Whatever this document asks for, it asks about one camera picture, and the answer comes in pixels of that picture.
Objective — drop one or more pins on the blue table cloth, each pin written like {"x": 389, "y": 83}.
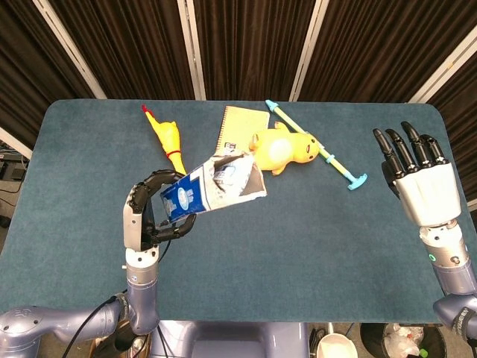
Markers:
{"x": 298, "y": 261}

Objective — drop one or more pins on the white partition frame post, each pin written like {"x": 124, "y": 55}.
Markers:
{"x": 71, "y": 50}
{"x": 15, "y": 141}
{"x": 443, "y": 67}
{"x": 472, "y": 205}
{"x": 307, "y": 52}
{"x": 192, "y": 48}

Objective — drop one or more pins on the left lavender robot arm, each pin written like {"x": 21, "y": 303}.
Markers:
{"x": 141, "y": 291}

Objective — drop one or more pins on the yellow plush toy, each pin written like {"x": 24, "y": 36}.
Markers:
{"x": 287, "y": 149}

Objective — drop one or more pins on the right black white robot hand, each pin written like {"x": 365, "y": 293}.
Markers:
{"x": 428, "y": 194}

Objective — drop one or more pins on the yellow spiral notebook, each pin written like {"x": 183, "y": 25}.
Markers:
{"x": 240, "y": 127}

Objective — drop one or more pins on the dark brown curtain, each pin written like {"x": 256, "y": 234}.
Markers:
{"x": 246, "y": 44}

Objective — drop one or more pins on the black bag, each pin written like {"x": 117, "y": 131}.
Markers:
{"x": 123, "y": 343}

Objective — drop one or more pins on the light blue stick tool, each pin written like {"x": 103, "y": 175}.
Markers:
{"x": 337, "y": 166}

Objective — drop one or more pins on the blue white toothpaste box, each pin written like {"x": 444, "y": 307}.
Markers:
{"x": 190, "y": 195}

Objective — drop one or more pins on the black trash bin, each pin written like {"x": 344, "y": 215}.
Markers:
{"x": 372, "y": 339}

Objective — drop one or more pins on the lavender robot base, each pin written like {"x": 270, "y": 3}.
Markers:
{"x": 231, "y": 341}

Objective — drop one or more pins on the yellow rubber chicken toy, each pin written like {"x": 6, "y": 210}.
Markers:
{"x": 165, "y": 136}

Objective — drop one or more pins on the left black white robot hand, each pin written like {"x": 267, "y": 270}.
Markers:
{"x": 132, "y": 223}

